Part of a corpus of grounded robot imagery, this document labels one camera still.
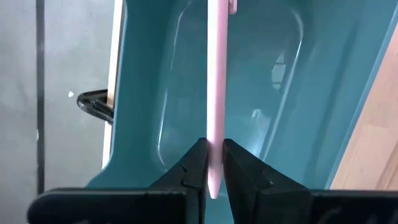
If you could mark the teal plastic bin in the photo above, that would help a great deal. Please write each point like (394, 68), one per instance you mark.
(264, 93)

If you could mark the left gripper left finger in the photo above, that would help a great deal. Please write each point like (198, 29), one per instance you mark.
(155, 205)

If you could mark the pink pen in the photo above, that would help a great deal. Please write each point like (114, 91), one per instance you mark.
(216, 93)

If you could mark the white floor scrap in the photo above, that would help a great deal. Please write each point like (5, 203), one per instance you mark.
(71, 94)

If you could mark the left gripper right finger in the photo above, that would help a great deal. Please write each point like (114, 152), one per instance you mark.
(280, 205)

